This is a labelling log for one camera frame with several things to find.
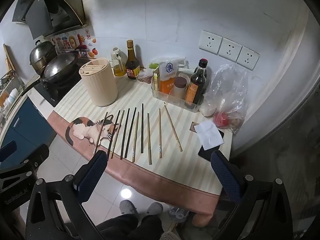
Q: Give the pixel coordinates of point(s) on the metal dish rack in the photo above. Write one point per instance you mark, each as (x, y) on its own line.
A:
(10, 95)

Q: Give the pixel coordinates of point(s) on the beige cylindrical utensil holder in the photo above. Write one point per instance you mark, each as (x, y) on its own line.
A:
(100, 87)

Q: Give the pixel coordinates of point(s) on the steel steamer pot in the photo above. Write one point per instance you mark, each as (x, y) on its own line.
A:
(41, 55)

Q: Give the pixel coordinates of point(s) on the white wall socket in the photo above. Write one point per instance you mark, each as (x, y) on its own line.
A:
(248, 58)
(210, 42)
(230, 49)

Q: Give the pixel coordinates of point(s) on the grey range hood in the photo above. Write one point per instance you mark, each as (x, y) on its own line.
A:
(37, 12)

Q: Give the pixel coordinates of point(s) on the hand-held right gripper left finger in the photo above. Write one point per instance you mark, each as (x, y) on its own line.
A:
(92, 175)

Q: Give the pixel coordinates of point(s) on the clear oil dispenser bottle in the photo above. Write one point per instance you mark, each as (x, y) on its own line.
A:
(118, 67)

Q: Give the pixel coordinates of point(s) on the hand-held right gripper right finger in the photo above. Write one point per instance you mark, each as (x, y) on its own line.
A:
(225, 177)

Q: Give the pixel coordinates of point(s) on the green plastic item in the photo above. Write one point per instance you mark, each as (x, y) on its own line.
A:
(154, 66)

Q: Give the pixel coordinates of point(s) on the colourful wall stickers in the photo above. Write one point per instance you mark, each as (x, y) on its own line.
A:
(72, 42)

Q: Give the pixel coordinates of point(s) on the dark wooden chopstick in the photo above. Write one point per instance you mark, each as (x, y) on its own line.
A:
(130, 132)
(113, 135)
(142, 130)
(125, 133)

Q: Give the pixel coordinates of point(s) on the grey slipper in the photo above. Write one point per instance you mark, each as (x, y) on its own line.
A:
(154, 208)
(128, 207)

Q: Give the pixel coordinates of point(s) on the red tomato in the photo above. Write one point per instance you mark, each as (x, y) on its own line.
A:
(221, 120)

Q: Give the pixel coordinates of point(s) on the yellow box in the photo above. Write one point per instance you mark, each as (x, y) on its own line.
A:
(156, 78)

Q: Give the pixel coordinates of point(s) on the plastic bag of dried food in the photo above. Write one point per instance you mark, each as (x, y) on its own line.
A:
(145, 77)

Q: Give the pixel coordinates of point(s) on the dark sauce bottle red cap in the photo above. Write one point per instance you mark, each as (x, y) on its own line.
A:
(197, 80)

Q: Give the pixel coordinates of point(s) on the wok with steel lid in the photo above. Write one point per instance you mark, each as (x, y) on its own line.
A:
(60, 66)

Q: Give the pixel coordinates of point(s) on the blue kitchen cabinet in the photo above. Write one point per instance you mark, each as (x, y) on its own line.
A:
(25, 127)

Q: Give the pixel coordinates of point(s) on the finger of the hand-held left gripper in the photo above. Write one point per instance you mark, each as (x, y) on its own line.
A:
(7, 151)
(37, 157)

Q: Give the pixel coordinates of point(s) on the clear plastic organizer bin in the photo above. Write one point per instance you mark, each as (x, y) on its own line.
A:
(172, 99)

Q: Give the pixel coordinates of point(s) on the white and orange packet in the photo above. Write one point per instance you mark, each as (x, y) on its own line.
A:
(168, 80)

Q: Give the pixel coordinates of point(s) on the person's legs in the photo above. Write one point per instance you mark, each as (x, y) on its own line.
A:
(135, 227)

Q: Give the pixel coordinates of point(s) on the wooden cutting board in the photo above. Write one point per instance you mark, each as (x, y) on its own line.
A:
(8, 60)

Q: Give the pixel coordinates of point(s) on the jar with brown lid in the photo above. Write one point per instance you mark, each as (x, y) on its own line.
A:
(180, 86)

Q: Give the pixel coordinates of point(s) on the black cooktop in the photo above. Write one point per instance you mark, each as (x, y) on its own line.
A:
(57, 92)

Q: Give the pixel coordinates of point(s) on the clear plastic bag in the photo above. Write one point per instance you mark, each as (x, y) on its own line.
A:
(231, 92)

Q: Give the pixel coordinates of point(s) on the striped cat print tablecloth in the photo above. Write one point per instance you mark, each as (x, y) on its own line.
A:
(175, 172)

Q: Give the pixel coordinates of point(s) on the black phone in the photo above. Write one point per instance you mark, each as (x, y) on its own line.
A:
(207, 155)

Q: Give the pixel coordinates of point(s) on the white paper sheet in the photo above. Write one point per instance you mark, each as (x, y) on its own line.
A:
(208, 135)

